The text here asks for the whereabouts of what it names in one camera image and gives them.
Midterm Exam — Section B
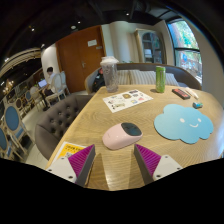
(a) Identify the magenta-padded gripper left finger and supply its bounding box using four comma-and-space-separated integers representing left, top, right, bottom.
46, 143, 97, 188

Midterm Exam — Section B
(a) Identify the pink computer mouse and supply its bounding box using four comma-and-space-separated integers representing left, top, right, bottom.
101, 122, 144, 151

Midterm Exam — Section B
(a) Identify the glass-door cabinet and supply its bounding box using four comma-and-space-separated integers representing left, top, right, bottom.
134, 28, 167, 65

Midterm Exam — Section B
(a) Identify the striped cushion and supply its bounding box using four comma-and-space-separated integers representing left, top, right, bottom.
129, 69, 158, 86
165, 72, 180, 87
117, 69, 132, 86

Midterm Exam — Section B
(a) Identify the brown curved sofa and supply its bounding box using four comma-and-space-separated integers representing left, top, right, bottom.
84, 62, 203, 94

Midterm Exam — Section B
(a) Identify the brown wooden door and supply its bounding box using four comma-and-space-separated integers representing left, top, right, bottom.
54, 25, 106, 94

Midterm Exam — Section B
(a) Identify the open laptop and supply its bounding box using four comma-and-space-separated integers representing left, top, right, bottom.
37, 78, 48, 89

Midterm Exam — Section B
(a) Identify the group of blue-backed chairs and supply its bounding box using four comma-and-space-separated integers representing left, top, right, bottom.
0, 84, 44, 161

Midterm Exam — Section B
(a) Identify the blue cloud-shaped mouse pad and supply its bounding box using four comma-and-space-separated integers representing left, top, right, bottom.
153, 103, 215, 145

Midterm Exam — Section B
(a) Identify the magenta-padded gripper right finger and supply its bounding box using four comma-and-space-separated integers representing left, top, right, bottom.
134, 143, 184, 186

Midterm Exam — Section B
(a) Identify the black and red flat case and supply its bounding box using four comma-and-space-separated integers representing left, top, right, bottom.
171, 87, 191, 101

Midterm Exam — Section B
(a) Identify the yellow leaflet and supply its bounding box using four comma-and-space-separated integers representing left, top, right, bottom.
51, 141, 88, 164

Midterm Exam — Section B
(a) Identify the person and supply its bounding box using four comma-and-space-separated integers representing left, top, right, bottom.
43, 66, 57, 98

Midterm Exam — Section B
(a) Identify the green drink can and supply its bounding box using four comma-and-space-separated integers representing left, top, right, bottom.
155, 65, 167, 94

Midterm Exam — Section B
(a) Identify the grey tufted armchair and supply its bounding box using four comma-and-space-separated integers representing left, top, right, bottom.
34, 94, 95, 161

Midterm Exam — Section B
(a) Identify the white sticker sheet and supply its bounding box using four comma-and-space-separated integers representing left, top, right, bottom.
102, 88, 154, 114

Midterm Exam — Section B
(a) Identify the white dining chair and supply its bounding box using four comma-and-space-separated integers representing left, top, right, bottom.
44, 71, 70, 106

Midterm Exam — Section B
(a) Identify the black-framed window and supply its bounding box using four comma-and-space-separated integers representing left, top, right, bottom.
166, 19, 203, 84

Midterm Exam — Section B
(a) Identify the black backpack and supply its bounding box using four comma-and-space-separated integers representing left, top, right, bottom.
91, 68, 106, 93

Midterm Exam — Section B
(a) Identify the clear shaker bottle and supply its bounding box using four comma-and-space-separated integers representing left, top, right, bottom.
99, 55, 120, 94

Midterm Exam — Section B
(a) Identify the small blue eraser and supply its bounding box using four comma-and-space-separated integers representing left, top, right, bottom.
192, 101, 204, 110

